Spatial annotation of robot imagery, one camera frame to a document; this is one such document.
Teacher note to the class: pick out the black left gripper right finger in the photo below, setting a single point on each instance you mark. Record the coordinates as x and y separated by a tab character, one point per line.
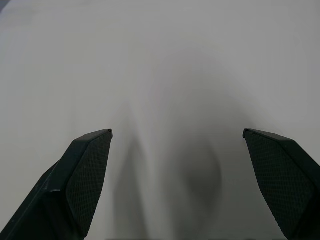
282	180

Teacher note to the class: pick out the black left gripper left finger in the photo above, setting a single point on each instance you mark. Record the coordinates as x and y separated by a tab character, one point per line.
75	180

